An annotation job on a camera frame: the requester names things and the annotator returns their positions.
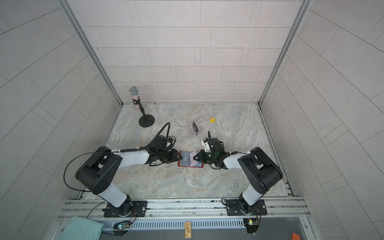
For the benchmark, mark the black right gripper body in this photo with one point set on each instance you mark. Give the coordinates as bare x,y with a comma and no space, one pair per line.
208,158

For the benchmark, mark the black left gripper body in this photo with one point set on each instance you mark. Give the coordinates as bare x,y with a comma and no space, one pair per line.
168,157

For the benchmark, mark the pink vip credit card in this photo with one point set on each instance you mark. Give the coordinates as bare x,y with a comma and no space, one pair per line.
194,163

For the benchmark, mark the red leather card holder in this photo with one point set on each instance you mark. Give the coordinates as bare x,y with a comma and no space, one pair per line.
185,161

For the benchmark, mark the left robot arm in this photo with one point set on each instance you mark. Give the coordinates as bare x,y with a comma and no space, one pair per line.
98,172

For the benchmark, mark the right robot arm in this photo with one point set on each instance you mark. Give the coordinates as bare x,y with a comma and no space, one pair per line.
258,167

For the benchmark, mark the microphone on black stand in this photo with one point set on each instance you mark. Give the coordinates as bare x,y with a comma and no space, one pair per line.
145,120

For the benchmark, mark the right circuit board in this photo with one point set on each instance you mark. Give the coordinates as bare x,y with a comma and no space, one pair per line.
251,225

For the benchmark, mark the small wooden block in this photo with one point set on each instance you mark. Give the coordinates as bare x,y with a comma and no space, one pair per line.
188,230

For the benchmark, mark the left green circuit board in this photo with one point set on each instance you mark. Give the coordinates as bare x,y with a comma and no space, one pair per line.
121,228

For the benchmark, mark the teal cloth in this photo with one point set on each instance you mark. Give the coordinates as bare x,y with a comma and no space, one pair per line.
82,229

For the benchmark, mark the orange object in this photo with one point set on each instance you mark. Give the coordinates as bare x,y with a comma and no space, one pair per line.
295,237

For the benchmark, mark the aluminium corner profile right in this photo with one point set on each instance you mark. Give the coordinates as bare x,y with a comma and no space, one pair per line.
305,5

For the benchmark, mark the aluminium corner profile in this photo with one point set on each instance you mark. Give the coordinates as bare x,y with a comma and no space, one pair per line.
68,12
305,5

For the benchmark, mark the aluminium corner profile left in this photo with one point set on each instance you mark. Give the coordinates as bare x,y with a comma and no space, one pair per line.
68,12

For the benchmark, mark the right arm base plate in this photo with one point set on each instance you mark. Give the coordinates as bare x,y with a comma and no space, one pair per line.
236,207

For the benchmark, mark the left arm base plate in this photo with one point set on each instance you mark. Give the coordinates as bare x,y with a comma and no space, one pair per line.
127,209

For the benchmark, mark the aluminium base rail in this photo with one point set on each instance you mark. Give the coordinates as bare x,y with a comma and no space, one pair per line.
171,214

